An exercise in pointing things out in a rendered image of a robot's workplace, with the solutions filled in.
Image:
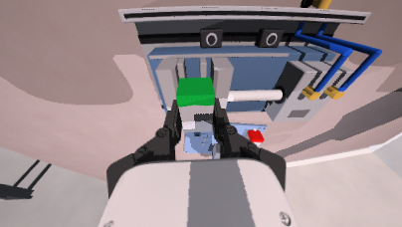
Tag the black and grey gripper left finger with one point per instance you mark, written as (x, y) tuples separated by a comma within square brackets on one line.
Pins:
[(159, 148)]

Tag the white block with red end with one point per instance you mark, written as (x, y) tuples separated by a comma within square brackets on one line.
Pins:
[(254, 136)]

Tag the grey block with blue end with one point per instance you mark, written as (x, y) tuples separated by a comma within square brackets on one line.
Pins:
[(216, 151)]

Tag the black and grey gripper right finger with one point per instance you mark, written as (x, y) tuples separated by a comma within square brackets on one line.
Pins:
[(232, 143)]

